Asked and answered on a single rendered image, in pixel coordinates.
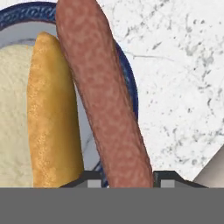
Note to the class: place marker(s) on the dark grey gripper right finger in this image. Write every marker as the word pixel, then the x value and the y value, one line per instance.
pixel 169 178

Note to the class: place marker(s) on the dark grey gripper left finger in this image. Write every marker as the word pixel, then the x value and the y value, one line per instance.
pixel 90 178

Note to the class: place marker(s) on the reddish brown sausage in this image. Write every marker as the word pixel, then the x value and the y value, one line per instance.
pixel 102 87

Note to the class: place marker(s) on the golden hot dog bun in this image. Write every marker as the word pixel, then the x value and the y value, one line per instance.
pixel 43 116

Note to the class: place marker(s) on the blue rimmed white plate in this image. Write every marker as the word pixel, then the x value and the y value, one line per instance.
pixel 128 78

